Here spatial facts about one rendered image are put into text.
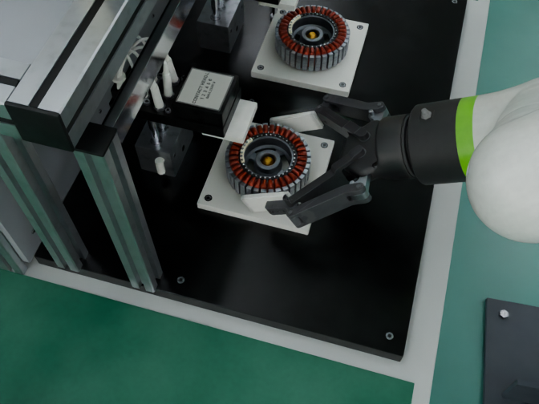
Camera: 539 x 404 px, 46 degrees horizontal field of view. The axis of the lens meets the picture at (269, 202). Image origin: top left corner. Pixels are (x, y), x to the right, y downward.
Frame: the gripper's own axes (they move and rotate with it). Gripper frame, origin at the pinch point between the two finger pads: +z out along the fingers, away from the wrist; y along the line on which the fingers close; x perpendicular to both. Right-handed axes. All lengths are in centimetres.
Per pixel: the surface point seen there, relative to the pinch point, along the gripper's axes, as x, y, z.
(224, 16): 8.6, 22.5, 10.6
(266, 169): 0.5, -1.6, -0.4
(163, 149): 8.6, -3.3, 10.5
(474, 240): -91, 46, 3
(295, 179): -0.8, -2.6, -4.3
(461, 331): -91, 19, 3
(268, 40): 1.8, 23.7, 7.1
